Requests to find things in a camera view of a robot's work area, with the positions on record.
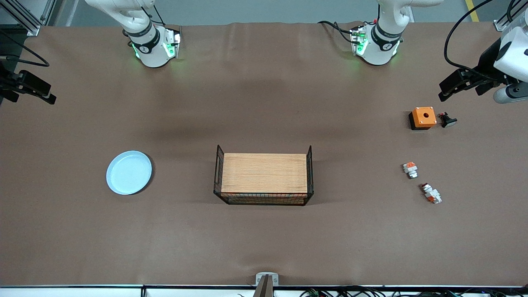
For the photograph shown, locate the red white push button unit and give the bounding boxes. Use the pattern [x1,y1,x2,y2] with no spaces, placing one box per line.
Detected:
[420,183,443,205]

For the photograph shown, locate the light blue round plate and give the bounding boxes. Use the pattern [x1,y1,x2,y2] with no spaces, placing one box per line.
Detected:
[106,150,153,196]

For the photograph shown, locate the black push button cap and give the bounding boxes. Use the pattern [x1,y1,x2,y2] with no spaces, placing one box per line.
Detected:
[438,111,458,128]

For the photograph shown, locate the brown table cover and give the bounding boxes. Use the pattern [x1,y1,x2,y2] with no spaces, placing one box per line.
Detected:
[0,21,528,287]

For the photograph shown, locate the wooden board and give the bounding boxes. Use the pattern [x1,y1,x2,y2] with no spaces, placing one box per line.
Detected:
[221,153,308,194]

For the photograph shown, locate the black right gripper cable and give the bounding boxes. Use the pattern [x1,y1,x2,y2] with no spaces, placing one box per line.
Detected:
[0,30,50,68]

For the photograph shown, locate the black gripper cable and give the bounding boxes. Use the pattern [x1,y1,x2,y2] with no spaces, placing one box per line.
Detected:
[443,0,521,81]
[0,30,50,68]

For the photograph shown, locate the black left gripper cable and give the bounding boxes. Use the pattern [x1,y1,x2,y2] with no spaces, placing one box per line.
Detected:
[443,0,521,81]

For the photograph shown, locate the orange button enclosure box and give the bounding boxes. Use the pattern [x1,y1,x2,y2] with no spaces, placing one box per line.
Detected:
[408,106,438,131]

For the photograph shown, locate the aluminium frame profile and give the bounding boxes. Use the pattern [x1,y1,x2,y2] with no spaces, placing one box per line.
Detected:
[0,0,57,37]
[493,0,528,32]

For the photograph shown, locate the black left arm base cable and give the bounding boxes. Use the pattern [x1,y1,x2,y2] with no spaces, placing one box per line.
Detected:
[318,20,356,44]

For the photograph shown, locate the white table edge rail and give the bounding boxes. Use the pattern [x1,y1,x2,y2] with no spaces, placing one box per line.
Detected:
[0,285,528,297]

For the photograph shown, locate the black wire rack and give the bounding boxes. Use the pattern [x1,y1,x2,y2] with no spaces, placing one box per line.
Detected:
[213,144,314,206]

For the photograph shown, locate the black cable bundle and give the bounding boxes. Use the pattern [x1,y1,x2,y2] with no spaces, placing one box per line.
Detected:
[298,286,528,297]

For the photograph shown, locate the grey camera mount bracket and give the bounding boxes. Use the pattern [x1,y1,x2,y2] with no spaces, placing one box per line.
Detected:
[255,272,280,297]

